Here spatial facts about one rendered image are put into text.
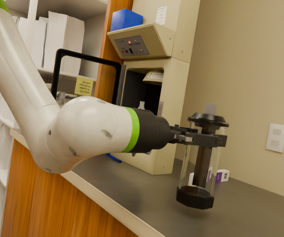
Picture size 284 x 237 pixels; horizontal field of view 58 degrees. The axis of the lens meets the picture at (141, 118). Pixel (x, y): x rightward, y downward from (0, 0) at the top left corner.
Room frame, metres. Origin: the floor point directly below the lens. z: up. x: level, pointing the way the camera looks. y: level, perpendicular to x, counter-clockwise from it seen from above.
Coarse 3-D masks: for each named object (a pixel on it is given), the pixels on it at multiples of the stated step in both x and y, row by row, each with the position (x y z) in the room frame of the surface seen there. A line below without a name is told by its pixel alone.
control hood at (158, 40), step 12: (144, 24) 0.98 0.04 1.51; (156, 24) 0.95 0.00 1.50; (108, 36) 1.19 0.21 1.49; (120, 36) 1.13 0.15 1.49; (132, 36) 1.07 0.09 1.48; (144, 36) 1.02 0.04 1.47; (156, 36) 0.97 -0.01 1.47; (168, 36) 0.99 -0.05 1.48; (156, 48) 1.01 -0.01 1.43; (168, 48) 1.00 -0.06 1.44
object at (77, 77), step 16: (64, 64) 1.10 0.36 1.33; (80, 64) 1.13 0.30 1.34; (96, 64) 1.17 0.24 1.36; (64, 80) 1.10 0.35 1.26; (80, 80) 1.14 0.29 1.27; (96, 80) 1.18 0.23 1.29; (112, 80) 1.22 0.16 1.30; (80, 96) 1.14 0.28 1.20; (96, 96) 1.18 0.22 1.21; (112, 96) 1.23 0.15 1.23
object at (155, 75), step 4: (148, 72) 1.16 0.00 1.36; (152, 72) 1.13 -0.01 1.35; (156, 72) 1.12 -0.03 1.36; (160, 72) 1.12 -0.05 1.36; (148, 76) 1.14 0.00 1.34; (152, 76) 1.12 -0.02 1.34; (156, 76) 1.11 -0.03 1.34; (160, 76) 1.11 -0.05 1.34; (144, 80) 1.15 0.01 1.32; (148, 80) 1.12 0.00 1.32; (152, 80) 1.11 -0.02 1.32; (156, 80) 1.10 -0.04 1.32; (160, 80) 1.10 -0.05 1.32; (156, 84) 1.27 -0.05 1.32; (160, 84) 1.27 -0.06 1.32
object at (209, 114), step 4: (208, 104) 0.68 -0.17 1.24; (212, 104) 0.68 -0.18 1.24; (208, 108) 0.68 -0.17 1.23; (212, 108) 0.68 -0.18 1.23; (196, 112) 0.68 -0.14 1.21; (204, 112) 0.69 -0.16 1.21; (208, 112) 0.68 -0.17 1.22; (212, 112) 0.68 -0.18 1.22; (192, 116) 0.68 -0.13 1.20; (196, 116) 0.67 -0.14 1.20; (200, 116) 0.66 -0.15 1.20; (204, 116) 0.65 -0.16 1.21; (208, 116) 0.65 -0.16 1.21; (212, 116) 0.65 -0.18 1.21; (216, 116) 0.65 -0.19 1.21; (220, 116) 0.66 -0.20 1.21; (216, 120) 0.65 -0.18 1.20; (220, 120) 0.65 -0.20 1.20; (224, 120) 0.66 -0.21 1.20
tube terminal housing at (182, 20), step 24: (144, 0) 1.19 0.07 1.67; (168, 0) 1.07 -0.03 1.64; (192, 0) 1.06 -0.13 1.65; (168, 24) 1.05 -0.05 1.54; (192, 24) 1.07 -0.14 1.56; (144, 72) 1.29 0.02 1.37; (168, 72) 1.02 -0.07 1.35; (168, 96) 1.03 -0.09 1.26; (168, 120) 1.04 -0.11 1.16; (168, 144) 1.05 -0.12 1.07; (144, 168) 1.06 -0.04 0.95; (168, 168) 1.07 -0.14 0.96
